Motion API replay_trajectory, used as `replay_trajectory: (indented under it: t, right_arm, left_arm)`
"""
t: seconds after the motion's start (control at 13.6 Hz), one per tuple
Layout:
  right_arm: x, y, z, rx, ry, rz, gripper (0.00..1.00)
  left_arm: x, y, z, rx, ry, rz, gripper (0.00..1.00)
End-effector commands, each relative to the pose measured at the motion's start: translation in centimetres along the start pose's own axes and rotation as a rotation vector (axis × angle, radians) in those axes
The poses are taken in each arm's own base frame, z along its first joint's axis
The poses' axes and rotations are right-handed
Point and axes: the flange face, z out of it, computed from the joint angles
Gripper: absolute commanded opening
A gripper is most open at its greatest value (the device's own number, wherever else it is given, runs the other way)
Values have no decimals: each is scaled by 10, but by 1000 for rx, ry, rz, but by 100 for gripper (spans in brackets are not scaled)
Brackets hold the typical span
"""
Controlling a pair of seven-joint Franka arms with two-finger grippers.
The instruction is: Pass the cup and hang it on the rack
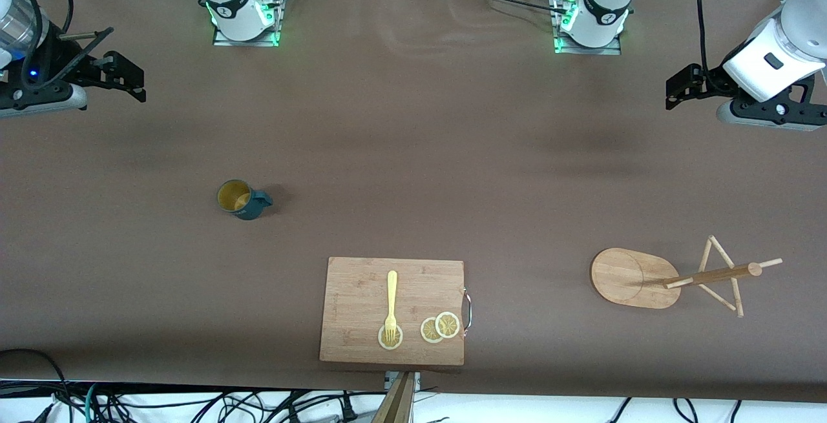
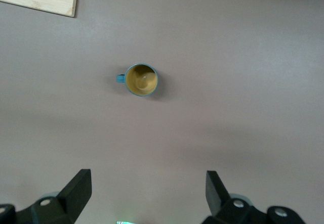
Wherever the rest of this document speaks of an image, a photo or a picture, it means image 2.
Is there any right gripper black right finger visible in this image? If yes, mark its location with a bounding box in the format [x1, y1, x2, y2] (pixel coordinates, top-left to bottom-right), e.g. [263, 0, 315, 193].
[201, 170, 307, 224]

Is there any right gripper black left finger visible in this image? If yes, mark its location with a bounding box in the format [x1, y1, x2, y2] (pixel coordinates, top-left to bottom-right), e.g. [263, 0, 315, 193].
[0, 168, 92, 224]

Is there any teal cup yellow inside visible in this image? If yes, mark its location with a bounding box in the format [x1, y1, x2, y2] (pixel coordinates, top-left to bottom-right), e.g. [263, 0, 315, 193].
[116, 63, 159, 98]

